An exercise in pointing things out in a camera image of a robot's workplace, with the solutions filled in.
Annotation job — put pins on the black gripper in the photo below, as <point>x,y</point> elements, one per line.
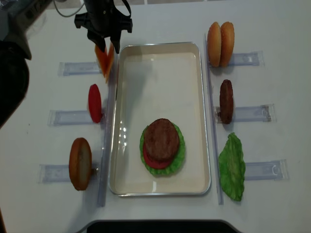
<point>102,19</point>

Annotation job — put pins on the cheese slice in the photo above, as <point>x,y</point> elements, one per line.
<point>101,58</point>
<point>108,61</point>

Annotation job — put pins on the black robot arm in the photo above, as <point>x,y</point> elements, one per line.
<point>16,16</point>

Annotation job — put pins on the upright cheese slice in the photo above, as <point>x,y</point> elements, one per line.
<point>101,58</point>

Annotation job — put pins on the clear cheese holder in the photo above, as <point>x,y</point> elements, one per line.
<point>83,68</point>

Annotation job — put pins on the upright tomato slice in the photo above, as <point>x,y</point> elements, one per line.
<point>95,104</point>

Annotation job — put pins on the clear tomato holder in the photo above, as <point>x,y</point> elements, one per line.
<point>66,118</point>

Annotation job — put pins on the meat patty on tray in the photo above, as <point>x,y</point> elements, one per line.
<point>161,140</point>

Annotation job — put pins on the upright meat patty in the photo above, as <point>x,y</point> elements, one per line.
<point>226,102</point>

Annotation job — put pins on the tomato slice on tray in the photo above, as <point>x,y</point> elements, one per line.
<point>153,163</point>

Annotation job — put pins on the lettuce leaf on tray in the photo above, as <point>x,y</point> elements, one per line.
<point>179,155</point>

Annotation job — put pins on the upright lettuce leaf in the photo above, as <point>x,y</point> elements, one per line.
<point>232,168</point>

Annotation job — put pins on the clear lettuce holder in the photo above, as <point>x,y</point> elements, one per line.
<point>273,170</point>

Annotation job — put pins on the white rectangular tray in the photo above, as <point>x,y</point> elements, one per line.
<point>156,81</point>

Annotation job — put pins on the sesame bun outer half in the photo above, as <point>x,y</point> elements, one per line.
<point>214,44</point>

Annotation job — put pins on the sesame bun half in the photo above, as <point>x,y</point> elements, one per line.
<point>214,44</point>
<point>228,39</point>

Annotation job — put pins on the upright bun left rack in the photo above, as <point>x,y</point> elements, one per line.
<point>80,164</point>

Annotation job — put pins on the sesame bun inner half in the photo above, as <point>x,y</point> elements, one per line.
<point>228,39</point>

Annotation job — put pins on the clear left bun holder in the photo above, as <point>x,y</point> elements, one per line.
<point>53,174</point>

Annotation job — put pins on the clear bun holder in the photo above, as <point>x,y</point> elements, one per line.
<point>254,58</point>
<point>53,174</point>

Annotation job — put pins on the clear right bun holder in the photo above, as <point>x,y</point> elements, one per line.
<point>254,58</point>

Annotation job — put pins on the clear patty holder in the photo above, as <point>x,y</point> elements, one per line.
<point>262,113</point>

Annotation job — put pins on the black base bottom edge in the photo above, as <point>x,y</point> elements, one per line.
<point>160,226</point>

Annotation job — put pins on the clear left long rail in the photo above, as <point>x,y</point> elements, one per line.
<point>108,134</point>

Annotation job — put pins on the clear long rail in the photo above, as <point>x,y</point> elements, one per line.
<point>108,134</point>
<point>213,126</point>

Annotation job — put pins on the clear right long rail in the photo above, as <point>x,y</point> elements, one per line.
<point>213,126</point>

